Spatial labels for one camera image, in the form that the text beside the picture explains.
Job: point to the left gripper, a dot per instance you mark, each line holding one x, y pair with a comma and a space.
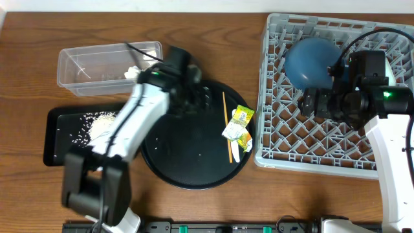
200, 98

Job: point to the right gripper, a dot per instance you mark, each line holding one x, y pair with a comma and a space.
320, 110

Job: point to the green yellow snack wrapper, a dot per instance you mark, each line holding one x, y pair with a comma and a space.
241, 117

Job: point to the white tissue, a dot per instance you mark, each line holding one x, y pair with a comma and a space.
132, 73

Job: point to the white plastic spoon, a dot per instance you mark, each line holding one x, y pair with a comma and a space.
234, 145

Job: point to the orange green torn wrapper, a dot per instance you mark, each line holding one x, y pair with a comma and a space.
245, 141

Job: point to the pale green bowl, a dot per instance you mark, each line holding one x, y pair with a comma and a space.
390, 75

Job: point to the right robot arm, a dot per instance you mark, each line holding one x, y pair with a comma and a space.
389, 132

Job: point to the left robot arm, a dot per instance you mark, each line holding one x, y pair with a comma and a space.
96, 181

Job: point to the grey dishwasher rack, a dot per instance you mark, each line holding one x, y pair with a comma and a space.
287, 140

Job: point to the round black serving tray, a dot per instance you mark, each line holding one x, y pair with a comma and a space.
188, 151

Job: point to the clear plastic bin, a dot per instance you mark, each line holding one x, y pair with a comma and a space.
99, 70

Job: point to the pile of rice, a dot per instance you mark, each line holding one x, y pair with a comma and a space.
93, 125

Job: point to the black rectangular tray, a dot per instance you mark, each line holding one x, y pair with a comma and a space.
70, 126

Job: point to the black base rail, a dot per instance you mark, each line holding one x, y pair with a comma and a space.
285, 227

